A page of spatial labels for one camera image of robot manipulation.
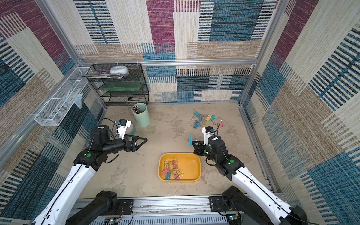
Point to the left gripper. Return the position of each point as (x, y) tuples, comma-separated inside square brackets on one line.
[(132, 147)]

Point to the green pen cup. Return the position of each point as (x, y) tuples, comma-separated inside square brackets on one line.
[(141, 114)]

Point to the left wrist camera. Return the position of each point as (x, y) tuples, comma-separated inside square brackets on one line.
[(122, 125)]

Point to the yellow storage tray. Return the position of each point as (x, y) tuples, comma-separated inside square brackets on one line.
[(189, 164)]

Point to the white wire wall basket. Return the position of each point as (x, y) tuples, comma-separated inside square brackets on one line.
[(67, 95)]

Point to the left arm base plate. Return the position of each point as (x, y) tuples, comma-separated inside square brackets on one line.
[(122, 207)]

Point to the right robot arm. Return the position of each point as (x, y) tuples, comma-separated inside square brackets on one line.
[(247, 195)]

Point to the black wire shelf rack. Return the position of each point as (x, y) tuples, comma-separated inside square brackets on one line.
[(129, 90)]

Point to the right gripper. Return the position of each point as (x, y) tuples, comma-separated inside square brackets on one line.
[(198, 147)]

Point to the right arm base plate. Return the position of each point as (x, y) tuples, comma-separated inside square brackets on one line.
[(222, 204)]

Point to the blue binder clip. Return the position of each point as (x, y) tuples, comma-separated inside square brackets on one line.
[(197, 124)]

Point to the green round clock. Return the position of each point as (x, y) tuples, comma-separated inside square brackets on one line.
[(131, 130)]

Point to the magazines on shelf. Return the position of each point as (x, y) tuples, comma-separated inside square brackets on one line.
[(103, 74)]

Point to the white oval device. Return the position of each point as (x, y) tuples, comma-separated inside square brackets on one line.
[(119, 70)]

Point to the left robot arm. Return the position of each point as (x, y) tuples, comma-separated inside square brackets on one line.
[(85, 166)]

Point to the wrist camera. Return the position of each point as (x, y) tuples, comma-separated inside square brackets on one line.
[(207, 133), (122, 125)]

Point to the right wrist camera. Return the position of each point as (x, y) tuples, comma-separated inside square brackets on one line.
[(207, 133)]

